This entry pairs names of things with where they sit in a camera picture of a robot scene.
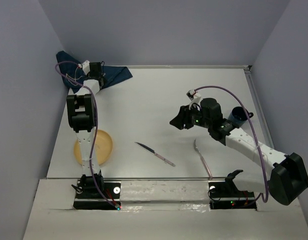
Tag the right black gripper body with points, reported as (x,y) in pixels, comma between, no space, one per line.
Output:
(195,117)

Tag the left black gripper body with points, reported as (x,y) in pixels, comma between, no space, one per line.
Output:
(101,77)

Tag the dark blue cloth placemat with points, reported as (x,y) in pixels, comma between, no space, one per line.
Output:
(68,66)

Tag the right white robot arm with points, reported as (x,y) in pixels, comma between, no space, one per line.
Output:
(285,176)

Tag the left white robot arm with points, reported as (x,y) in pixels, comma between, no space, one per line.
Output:
(82,117)

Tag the dark blue cup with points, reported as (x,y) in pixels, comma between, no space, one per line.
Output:
(239,116)

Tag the yellow plate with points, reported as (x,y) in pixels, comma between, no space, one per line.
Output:
(103,147)

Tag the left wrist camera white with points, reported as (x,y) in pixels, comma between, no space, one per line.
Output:
(85,66)

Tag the fork with pink handle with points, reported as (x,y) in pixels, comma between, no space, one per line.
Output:
(202,160)

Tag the knife with pink handle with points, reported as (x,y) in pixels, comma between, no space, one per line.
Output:
(155,154)

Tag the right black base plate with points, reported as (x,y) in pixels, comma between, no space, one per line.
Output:
(222,197)

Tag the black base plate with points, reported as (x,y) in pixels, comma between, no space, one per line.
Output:
(222,197)
(93,200)

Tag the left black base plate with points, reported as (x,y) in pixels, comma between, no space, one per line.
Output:
(93,200)

